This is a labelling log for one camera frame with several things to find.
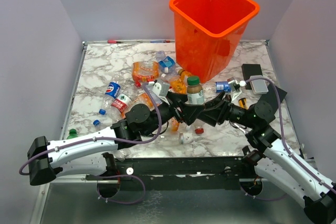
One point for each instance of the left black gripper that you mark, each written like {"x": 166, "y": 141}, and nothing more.
{"x": 189, "y": 112}

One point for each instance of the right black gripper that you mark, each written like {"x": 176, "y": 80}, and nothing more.
{"x": 223, "y": 106}

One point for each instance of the red cap clear bottle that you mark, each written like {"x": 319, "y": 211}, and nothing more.
{"x": 198, "y": 127}

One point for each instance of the green cap coffee bottle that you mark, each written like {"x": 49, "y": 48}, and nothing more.
{"x": 194, "y": 91}

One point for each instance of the blue label slim bottle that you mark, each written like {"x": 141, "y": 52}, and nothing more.
{"x": 217, "y": 87}

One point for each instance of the large orange label bottle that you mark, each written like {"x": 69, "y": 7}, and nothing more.
{"x": 177, "y": 85}

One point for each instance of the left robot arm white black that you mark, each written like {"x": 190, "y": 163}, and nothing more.
{"x": 48, "y": 160}

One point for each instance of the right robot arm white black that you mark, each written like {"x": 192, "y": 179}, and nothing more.
{"x": 275, "y": 161}

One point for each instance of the orange plastic bin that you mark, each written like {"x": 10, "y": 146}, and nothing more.
{"x": 207, "y": 33}

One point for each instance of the silver wrench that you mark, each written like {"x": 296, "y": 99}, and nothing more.
{"x": 237, "y": 126}

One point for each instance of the orange juice small bottle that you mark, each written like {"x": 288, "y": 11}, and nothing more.
{"x": 184, "y": 74}

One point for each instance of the grey small case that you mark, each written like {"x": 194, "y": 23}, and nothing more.
{"x": 258, "y": 85}

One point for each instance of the light blue label bottle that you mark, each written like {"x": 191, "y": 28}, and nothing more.
{"x": 166, "y": 63}

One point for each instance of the black flat box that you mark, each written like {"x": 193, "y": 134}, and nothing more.
{"x": 250, "y": 70}

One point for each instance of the black square pad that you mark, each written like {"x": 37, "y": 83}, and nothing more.
{"x": 271, "y": 98}

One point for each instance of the red white label bottle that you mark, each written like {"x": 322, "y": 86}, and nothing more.
{"x": 119, "y": 105}

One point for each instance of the Pepsi bottle blue cap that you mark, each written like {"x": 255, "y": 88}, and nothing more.
{"x": 111, "y": 92}

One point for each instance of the blue red pen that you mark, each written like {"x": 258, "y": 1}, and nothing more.
{"x": 160, "y": 41}

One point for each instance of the clear bottle at table edge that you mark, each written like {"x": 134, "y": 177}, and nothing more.
{"x": 122, "y": 154}

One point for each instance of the small blue cap bottle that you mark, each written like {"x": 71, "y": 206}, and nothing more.
{"x": 96, "y": 123}

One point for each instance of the red marker pen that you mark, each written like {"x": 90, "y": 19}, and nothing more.
{"x": 114, "y": 42}

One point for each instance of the green plastic bottle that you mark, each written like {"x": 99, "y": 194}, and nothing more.
{"x": 72, "y": 134}

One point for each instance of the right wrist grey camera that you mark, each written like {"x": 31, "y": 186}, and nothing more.
{"x": 235, "y": 87}

